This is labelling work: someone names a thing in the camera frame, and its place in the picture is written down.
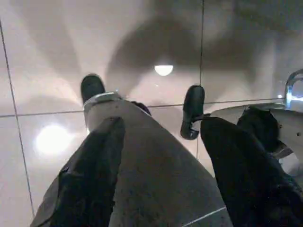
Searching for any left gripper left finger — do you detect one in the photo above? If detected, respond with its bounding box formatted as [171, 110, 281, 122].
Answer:
[29, 117, 126, 227]

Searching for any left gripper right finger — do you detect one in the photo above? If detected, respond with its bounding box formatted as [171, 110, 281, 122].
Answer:
[200, 119, 303, 227]

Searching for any white plastic table leg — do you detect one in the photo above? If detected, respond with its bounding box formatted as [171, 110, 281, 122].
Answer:
[83, 92, 234, 227]

